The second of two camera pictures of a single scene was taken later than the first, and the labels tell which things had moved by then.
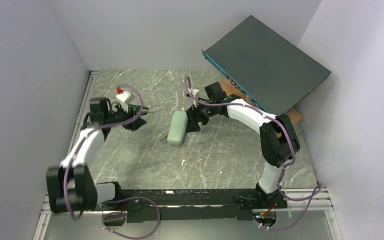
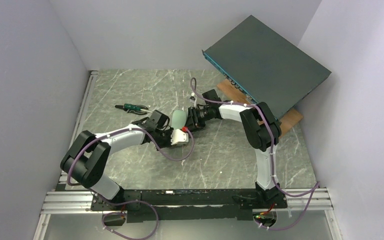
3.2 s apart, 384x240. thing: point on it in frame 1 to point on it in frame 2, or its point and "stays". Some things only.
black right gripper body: x=194 y=117 stays
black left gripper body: x=129 y=117 to x=165 y=133
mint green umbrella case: x=178 y=128 stays
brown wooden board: x=231 y=88 stays
